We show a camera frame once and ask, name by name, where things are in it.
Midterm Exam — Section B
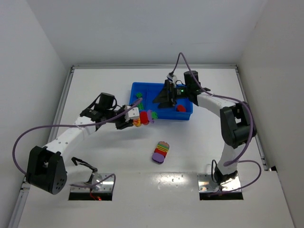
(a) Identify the red flower lego brick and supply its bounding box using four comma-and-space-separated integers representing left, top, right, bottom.
176, 104, 187, 113

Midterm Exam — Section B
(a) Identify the green lego brick with studs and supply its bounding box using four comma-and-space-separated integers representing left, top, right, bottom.
151, 111, 158, 120

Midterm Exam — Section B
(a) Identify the red round lego brick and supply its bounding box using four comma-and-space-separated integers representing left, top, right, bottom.
140, 111, 149, 125

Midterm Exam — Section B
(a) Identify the green curved lego brick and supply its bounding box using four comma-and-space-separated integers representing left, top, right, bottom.
138, 102, 145, 111

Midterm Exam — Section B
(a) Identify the yellow printed lego brick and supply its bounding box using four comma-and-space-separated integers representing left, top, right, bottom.
133, 118, 142, 127

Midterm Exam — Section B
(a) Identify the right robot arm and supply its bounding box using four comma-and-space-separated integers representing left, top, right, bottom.
153, 70, 256, 185

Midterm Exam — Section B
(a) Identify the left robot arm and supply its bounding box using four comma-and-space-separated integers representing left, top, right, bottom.
26, 93, 140, 195

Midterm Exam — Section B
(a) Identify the blue divided plastic bin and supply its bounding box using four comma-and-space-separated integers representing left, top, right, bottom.
129, 82, 193, 120

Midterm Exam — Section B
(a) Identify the burger printed lego brick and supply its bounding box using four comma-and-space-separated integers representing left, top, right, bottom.
157, 141, 170, 152

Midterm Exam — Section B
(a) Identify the red lego brick in stack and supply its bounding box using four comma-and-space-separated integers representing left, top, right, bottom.
154, 146, 169, 158

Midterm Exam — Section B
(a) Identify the purple rounded lego brick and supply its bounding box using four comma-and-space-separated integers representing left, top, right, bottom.
152, 152, 165, 164

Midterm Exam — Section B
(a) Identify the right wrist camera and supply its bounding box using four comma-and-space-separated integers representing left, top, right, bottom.
167, 72, 178, 87

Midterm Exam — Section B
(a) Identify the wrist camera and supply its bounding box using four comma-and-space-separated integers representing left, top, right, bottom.
167, 72, 178, 87
125, 107, 140, 122

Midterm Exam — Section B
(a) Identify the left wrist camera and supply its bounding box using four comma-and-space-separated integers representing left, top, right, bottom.
125, 107, 140, 122

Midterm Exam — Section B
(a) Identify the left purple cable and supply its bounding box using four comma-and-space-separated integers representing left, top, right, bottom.
12, 97, 143, 188

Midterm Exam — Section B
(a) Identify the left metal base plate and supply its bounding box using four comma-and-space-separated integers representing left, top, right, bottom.
70, 173, 116, 193

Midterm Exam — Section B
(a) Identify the metal base plate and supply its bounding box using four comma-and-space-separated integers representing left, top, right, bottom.
70, 173, 116, 193
197, 173, 242, 193

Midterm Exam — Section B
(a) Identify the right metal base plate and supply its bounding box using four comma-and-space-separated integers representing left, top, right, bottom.
197, 173, 242, 193

